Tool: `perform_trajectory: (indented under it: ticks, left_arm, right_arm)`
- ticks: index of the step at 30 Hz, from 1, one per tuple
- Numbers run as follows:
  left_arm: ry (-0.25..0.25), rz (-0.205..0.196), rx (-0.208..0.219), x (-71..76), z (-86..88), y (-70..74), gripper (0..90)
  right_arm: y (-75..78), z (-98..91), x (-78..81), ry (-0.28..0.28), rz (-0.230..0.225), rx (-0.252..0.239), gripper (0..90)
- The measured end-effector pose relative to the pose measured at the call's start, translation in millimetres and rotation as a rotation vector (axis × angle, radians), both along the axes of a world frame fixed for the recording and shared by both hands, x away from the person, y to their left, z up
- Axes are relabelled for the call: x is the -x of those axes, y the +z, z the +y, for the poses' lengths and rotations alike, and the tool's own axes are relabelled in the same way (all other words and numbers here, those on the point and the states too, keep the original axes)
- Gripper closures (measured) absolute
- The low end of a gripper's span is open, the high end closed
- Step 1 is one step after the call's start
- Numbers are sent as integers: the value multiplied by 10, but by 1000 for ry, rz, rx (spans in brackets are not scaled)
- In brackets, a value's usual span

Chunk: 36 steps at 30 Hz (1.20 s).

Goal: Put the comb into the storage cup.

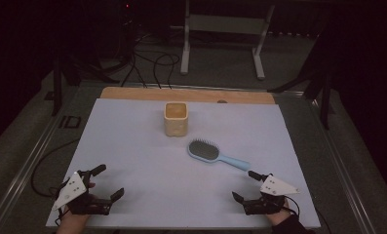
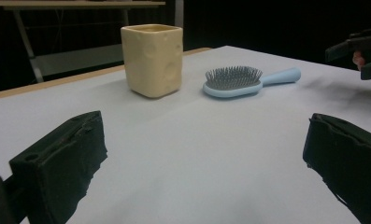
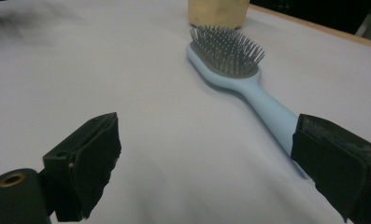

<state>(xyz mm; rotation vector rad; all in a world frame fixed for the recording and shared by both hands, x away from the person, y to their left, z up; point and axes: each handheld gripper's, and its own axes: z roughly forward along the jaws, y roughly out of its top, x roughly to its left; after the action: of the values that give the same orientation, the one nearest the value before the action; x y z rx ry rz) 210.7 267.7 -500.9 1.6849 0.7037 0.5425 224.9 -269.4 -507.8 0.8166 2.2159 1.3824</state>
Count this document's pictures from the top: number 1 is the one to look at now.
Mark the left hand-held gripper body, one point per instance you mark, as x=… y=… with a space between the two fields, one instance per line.
x=71 y=190

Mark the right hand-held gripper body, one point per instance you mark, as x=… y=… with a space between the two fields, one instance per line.
x=275 y=187

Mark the light blue hairbrush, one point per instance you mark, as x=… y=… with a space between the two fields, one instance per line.
x=203 y=151

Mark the beige square cup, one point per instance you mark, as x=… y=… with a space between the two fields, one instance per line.
x=176 y=125

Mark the person's right hand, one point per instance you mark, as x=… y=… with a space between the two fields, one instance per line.
x=278 y=217

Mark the person's left hand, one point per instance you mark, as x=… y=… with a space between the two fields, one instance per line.
x=71 y=223

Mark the pale blue table mat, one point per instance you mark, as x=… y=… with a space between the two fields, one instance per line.
x=168 y=182

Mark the black tripod stand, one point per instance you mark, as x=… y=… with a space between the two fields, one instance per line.
x=324 y=97

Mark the wooden table board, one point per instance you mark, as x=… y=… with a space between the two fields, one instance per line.
x=187 y=95

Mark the metal floor rail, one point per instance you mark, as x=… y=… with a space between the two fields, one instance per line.
x=22 y=172
x=340 y=169

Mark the black floor bracket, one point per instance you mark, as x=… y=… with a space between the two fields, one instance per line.
x=70 y=122

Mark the white metal stand frame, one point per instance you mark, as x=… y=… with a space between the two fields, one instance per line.
x=225 y=24

